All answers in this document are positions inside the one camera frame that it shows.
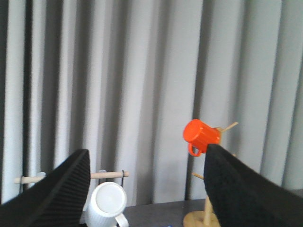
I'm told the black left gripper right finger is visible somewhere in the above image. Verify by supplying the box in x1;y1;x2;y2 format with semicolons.
204;144;303;227

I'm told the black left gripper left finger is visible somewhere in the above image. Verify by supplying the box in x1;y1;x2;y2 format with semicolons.
0;149;90;227

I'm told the wooden mug tree stand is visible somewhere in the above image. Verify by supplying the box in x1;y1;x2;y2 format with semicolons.
183;122;238;227

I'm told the white ribbed mug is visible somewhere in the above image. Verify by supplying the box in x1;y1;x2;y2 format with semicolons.
85;182;129;227

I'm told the orange enamel mug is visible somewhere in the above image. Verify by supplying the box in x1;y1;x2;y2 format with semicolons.
183;119;221;157

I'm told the grey pleated curtain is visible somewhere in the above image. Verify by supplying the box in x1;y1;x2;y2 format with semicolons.
0;0;303;205

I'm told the black wire mug rack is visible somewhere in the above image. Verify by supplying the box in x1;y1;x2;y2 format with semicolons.
13;169;130;206

